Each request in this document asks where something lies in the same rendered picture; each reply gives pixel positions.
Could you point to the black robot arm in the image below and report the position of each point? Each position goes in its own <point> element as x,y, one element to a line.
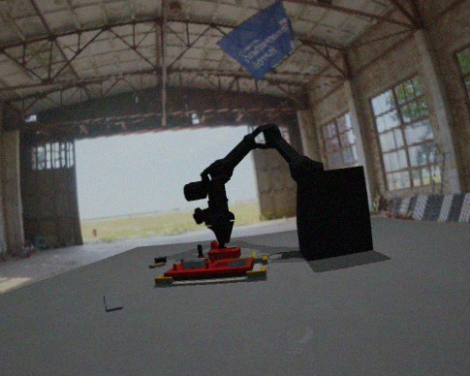
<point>221,170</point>

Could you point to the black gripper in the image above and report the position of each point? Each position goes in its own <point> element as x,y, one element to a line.
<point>220,220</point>

